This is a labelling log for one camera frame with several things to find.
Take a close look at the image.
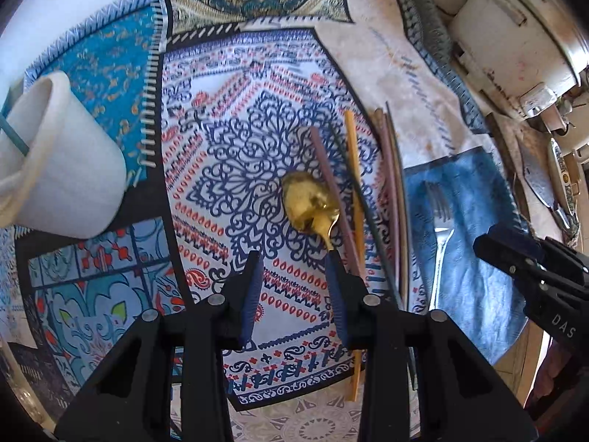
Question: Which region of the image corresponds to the silver metal fork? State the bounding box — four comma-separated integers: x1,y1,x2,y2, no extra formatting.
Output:
425,182,455,311

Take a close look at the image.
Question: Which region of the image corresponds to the mauve purple chopstick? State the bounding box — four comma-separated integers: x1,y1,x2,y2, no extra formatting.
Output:
310,127,366,278

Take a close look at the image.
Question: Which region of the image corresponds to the orange yellow chopstick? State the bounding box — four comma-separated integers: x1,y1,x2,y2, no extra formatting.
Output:
343,109,367,403

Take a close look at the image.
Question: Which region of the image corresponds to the dark grey chopstick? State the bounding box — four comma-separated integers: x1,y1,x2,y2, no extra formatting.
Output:
384,104,411,311

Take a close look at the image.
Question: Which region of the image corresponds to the gold metal spoon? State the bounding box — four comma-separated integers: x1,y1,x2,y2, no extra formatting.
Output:
281,172,341,252

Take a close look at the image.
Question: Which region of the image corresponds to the dark green chopstick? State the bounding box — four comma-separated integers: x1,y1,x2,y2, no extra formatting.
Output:
326,124,417,390

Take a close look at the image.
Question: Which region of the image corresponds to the teal chopstick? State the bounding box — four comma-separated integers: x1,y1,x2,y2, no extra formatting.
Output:
0,114,29,157

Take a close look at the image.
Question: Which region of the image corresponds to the brown chopstick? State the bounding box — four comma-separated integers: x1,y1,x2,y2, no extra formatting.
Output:
374,108,400,286

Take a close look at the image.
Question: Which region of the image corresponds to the kitchen cleaver knife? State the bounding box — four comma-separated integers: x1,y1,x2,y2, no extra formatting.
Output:
517,139,572,236

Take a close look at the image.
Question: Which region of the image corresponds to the white plate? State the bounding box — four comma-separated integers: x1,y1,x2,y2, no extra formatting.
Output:
547,137,579,225

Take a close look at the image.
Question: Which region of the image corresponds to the white rice cooker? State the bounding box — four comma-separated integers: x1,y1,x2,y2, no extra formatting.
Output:
449,0,588,119

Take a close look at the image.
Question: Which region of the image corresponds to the white ceramic utensil cup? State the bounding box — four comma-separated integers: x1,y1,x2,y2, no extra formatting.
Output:
1,71,127,238

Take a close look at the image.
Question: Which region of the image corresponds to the patterned patchwork table mat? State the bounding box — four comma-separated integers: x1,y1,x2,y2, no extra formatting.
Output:
2,0,526,441

